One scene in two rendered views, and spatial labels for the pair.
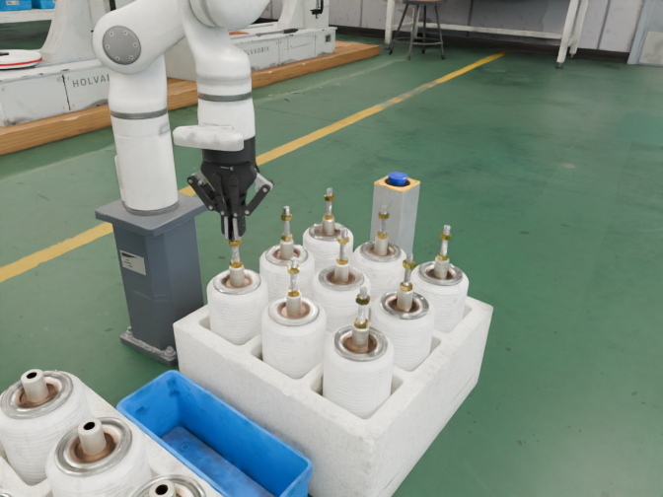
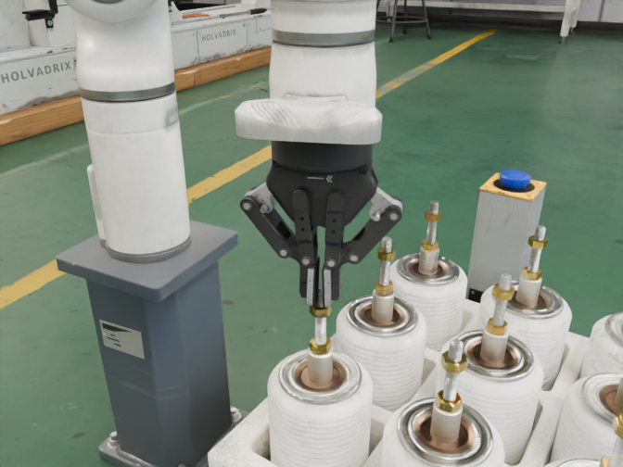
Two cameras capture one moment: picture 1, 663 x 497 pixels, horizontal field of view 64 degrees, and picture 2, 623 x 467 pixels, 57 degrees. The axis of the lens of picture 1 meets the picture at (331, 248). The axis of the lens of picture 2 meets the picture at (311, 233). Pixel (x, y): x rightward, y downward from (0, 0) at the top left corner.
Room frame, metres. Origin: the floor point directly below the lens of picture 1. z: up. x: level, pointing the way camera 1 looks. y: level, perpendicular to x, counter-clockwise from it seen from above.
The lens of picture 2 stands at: (0.30, 0.17, 0.60)
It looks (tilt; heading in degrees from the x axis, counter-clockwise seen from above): 26 degrees down; 358
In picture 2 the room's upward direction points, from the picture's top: straight up
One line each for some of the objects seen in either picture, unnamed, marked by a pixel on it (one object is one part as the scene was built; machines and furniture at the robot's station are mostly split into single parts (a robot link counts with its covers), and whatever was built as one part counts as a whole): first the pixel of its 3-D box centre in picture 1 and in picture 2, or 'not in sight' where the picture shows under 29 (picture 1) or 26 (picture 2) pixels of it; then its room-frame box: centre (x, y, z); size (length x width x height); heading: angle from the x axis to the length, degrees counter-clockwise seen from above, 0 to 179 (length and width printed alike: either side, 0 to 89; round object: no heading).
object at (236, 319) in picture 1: (240, 328); (319, 448); (0.71, 0.15, 0.16); 0.10 x 0.10 x 0.18
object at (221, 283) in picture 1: (237, 282); (320, 375); (0.71, 0.15, 0.25); 0.08 x 0.08 x 0.01
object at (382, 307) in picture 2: (286, 248); (382, 305); (0.80, 0.08, 0.26); 0.02 x 0.02 x 0.03
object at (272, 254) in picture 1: (286, 254); (382, 315); (0.80, 0.08, 0.25); 0.08 x 0.08 x 0.01
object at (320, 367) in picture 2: (237, 274); (320, 364); (0.71, 0.15, 0.26); 0.02 x 0.02 x 0.03
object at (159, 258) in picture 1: (163, 274); (165, 350); (0.88, 0.33, 0.15); 0.15 x 0.15 x 0.30; 60
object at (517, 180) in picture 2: (398, 179); (514, 181); (1.01, -0.13, 0.32); 0.04 x 0.04 x 0.02
